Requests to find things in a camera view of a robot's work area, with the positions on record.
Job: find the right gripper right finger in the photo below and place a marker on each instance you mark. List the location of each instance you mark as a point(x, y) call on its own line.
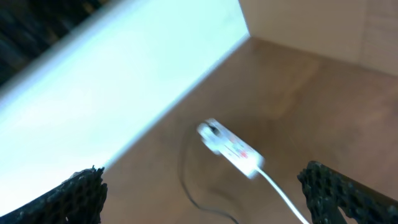
point(332, 196)

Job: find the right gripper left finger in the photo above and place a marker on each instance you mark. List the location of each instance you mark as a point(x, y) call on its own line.
point(77, 200)

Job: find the white power strip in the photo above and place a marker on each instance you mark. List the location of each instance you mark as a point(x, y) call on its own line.
point(221, 141)

